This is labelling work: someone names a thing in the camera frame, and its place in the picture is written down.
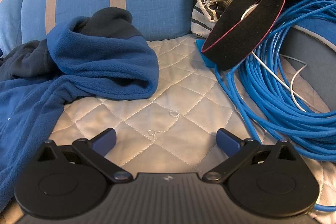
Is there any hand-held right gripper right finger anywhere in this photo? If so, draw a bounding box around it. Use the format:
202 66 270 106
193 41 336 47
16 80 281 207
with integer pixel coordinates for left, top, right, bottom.
204 128 298 184

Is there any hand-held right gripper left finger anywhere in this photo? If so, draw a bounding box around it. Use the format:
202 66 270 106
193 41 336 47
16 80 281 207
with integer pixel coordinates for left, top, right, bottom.
37 128 132 184

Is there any blue fleece jacket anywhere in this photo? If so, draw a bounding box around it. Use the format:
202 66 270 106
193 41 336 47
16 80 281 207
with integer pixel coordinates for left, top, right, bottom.
0 7 159 203

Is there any white quilted bed cover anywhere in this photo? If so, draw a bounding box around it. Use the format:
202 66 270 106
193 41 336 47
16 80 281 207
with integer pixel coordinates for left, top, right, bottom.
50 36 336 216

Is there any blue plastic piece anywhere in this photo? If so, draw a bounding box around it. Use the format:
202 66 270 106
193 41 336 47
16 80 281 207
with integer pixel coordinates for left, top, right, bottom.
196 39 218 68

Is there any black bag with red piping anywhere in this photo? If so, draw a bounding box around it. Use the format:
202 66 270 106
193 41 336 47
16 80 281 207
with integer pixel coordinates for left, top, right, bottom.
201 0 331 71

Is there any white grey striped bag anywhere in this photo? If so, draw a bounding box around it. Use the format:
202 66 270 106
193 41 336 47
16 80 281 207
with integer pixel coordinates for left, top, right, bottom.
189 0 237 38

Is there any grey blue cushion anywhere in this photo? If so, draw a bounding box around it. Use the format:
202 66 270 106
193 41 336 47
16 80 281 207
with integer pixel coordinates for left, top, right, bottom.
283 21 336 111

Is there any blue cable coil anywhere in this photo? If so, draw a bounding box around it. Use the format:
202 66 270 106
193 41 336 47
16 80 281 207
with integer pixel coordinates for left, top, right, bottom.
214 0 336 211

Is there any white wire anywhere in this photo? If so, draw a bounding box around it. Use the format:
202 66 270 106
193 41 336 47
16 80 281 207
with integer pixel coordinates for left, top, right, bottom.
251 51 315 112

